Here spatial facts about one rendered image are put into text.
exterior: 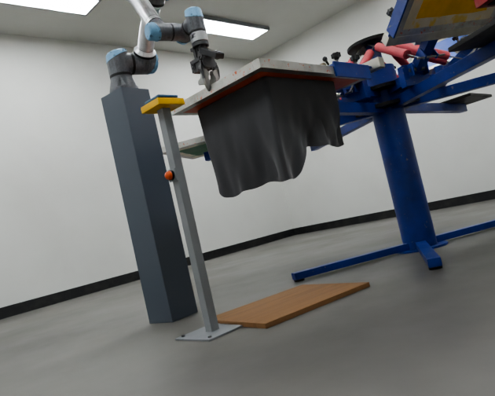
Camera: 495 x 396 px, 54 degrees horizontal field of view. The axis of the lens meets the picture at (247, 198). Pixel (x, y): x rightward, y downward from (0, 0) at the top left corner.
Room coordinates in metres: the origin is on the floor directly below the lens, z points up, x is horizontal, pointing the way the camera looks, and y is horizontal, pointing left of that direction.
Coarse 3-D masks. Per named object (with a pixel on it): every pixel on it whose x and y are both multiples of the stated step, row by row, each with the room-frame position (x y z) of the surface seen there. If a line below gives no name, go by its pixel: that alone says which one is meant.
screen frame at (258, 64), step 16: (256, 64) 1.81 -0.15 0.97; (272, 64) 1.84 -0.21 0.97; (288, 64) 1.92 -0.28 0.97; (304, 64) 1.99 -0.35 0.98; (320, 64) 2.07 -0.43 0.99; (224, 80) 1.94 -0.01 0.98; (240, 80) 1.91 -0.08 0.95; (192, 96) 2.09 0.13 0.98; (208, 96) 2.03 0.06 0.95; (176, 112) 2.18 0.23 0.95
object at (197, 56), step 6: (198, 42) 2.00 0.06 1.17; (204, 42) 2.00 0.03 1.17; (192, 48) 2.03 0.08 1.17; (198, 48) 2.03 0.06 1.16; (198, 54) 2.03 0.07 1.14; (192, 60) 2.03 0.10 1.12; (198, 60) 2.01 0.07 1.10; (204, 60) 1.99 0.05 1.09; (210, 60) 2.01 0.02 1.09; (192, 66) 2.04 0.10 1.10; (198, 66) 2.02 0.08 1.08; (210, 66) 2.01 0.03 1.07; (192, 72) 2.04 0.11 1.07; (198, 72) 2.04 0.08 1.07
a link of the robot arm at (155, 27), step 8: (128, 0) 2.20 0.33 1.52; (136, 0) 2.12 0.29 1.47; (144, 0) 2.11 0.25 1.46; (136, 8) 2.12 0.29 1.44; (144, 8) 2.08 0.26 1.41; (152, 8) 2.09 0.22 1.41; (144, 16) 2.07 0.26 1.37; (152, 16) 2.05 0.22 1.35; (152, 24) 2.00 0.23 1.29; (160, 24) 2.02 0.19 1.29; (168, 24) 2.04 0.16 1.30; (152, 32) 2.00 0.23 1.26; (160, 32) 2.01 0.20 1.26; (168, 32) 2.03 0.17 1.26; (152, 40) 2.03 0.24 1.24; (160, 40) 2.05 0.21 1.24; (168, 40) 2.07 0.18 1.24
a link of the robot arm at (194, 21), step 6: (192, 6) 2.00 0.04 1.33; (186, 12) 2.00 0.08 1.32; (192, 12) 1.99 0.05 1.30; (198, 12) 2.00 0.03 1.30; (186, 18) 2.01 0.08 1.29; (192, 18) 1.99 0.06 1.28; (198, 18) 2.00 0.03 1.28; (186, 24) 2.02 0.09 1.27; (192, 24) 2.00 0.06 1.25; (198, 24) 1.99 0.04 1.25; (204, 24) 2.02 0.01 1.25; (186, 30) 2.04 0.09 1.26; (192, 30) 2.00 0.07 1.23; (198, 30) 1.99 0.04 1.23; (204, 30) 2.01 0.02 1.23
